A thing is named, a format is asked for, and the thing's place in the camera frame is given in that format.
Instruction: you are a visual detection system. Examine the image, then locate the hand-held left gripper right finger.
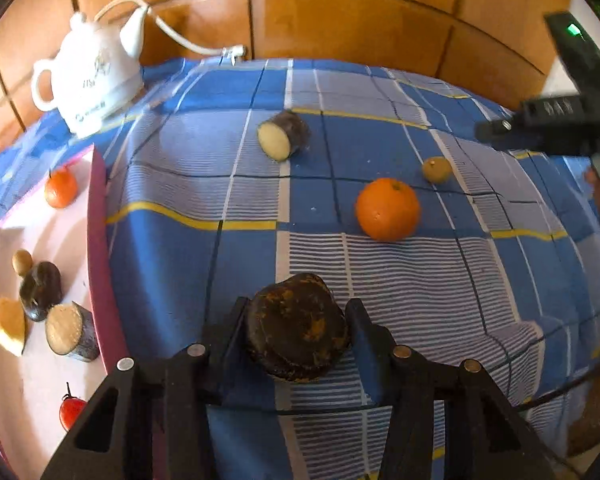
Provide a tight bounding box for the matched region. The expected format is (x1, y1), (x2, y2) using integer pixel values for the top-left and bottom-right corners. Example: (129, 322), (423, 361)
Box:
(344, 298), (556, 480)

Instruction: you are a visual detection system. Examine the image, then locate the blue plaid cloth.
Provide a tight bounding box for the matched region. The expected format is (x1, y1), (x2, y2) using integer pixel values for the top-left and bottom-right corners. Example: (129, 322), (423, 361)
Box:
(0, 57), (600, 480)

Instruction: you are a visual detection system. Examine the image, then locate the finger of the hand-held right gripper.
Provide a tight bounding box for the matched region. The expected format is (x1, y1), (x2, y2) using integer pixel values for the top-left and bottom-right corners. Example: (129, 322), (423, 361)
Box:
(475, 114), (546, 152)

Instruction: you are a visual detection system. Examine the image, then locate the yellow fruit slice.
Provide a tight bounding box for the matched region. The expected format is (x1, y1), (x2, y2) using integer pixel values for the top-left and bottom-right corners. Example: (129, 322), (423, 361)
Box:
(0, 297), (29, 357)

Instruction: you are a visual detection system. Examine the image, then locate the red tomato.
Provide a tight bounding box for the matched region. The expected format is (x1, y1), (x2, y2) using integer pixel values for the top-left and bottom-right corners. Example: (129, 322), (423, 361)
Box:
(59, 382), (88, 432)

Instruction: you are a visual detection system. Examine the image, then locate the dark glossy fruit piece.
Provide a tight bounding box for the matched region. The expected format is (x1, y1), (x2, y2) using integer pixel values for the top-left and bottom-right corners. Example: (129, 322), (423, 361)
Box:
(19, 261), (63, 322)

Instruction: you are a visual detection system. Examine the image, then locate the dark brown round fruit piece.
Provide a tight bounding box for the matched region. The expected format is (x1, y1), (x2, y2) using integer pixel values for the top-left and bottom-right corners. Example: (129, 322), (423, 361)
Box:
(244, 273), (352, 383)

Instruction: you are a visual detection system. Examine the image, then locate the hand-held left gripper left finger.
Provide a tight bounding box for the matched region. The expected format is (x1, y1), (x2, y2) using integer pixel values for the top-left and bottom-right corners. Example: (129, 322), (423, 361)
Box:
(40, 296), (253, 480)

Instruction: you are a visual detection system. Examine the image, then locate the small tangerine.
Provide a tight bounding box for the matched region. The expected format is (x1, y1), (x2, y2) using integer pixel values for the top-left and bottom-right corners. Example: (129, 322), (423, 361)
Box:
(44, 166), (79, 210)

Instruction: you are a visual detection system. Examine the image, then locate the large orange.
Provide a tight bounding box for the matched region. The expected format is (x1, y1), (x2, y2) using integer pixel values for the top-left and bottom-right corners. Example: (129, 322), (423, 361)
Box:
(355, 177), (422, 242)

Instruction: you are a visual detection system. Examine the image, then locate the small yellow round fruit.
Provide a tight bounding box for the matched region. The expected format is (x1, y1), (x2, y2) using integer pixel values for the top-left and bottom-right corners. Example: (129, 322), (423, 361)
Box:
(422, 156), (454, 184)
(11, 249), (34, 277)

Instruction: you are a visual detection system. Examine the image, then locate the white power cable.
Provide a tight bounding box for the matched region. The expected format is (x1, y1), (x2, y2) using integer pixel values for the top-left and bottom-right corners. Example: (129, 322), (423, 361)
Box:
(94, 0), (248, 61)

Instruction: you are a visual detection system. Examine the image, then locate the pink shallow box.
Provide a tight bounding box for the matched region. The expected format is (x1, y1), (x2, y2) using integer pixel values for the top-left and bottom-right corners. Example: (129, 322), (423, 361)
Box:
(0, 144), (131, 476)

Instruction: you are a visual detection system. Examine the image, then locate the cut grey-skinned fruit piece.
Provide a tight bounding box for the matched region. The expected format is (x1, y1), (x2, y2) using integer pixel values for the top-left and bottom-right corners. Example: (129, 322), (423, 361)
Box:
(45, 302), (101, 363)

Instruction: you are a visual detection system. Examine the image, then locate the wooden wardrobe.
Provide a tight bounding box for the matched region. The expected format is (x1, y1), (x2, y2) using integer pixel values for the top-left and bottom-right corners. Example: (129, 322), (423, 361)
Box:
(0, 0), (581, 171)

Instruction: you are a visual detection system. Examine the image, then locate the cut dark fruit pale face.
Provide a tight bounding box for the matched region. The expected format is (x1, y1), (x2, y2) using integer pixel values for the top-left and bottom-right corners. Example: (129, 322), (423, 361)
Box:
(256, 110), (312, 162)

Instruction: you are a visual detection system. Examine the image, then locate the white ceramic electric kettle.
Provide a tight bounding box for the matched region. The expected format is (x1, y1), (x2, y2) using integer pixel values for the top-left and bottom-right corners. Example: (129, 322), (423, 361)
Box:
(31, 4), (150, 140)

